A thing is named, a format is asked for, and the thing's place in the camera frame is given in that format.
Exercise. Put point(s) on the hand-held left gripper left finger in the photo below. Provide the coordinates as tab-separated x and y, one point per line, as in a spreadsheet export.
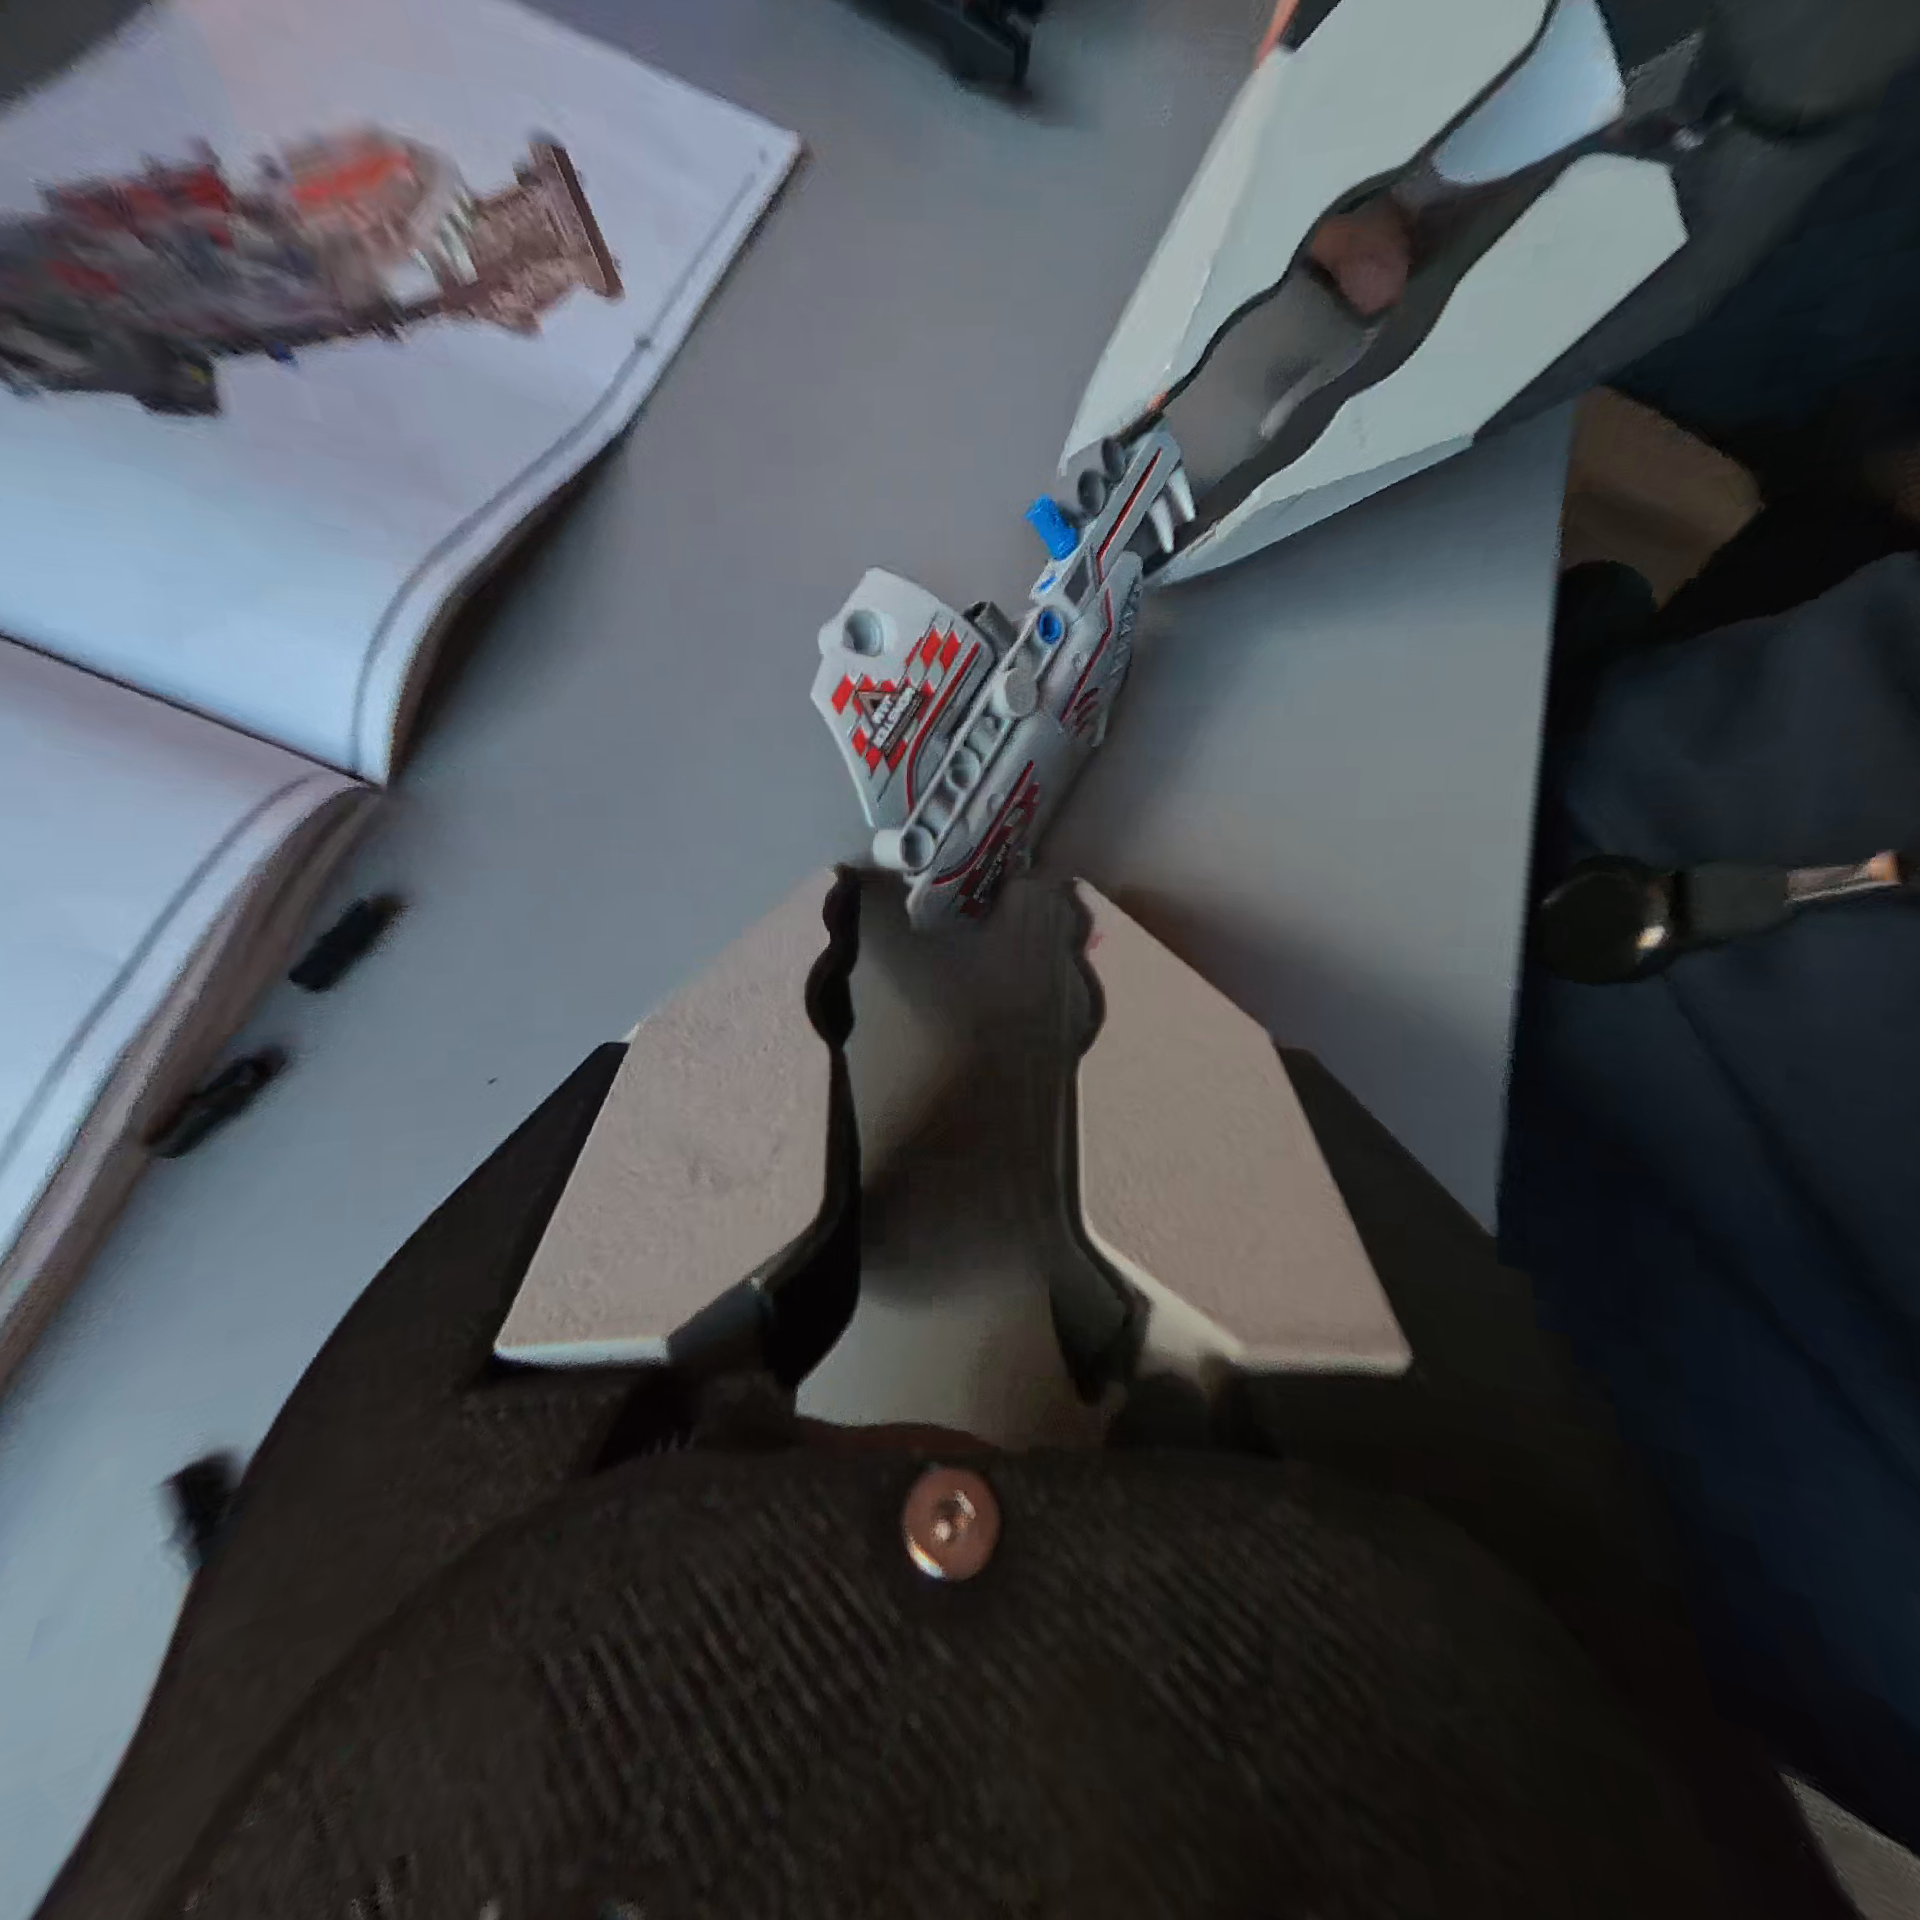
694	1143

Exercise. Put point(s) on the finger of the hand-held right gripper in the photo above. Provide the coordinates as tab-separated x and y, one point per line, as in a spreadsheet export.
1292	165
1545	283

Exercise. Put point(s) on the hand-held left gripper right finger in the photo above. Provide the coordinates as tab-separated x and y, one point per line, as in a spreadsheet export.
1232	1202

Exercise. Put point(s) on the grey red-patterned lego assembly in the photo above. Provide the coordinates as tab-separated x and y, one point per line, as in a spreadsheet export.
961	720

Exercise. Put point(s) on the black lego piece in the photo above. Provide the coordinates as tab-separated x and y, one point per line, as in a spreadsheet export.
961	37

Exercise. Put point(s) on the small black lego pin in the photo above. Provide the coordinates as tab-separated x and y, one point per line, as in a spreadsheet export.
218	1104
205	1506
346	942

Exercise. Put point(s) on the open lego instruction booklet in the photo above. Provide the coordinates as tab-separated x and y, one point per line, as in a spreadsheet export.
301	493

